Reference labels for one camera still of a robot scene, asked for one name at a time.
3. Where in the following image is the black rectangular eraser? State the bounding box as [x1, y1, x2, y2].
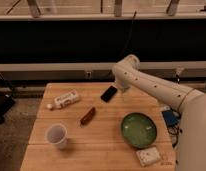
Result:
[100, 86, 117, 102]

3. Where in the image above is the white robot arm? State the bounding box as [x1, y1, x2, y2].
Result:
[112, 54, 206, 171]

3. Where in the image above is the brown red marker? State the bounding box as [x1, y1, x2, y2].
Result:
[80, 107, 96, 125]

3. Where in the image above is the green round plate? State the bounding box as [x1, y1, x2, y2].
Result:
[121, 113, 157, 149]

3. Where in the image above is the white plastic bottle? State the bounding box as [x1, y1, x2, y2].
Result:
[46, 90, 80, 110]

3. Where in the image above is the blue box on floor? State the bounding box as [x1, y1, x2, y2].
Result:
[162, 108, 179, 127]

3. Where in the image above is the white speckled sponge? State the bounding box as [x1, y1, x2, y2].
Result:
[136, 147, 161, 167]

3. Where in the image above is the black object at left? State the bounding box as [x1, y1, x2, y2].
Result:
[0, 72, 16, 124]

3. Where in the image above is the black floor cable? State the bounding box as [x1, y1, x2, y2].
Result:
[168, 124, 181, 148]

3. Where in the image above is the black hanging cable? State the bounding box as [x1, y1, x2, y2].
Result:
[103, 10, 138, 80]

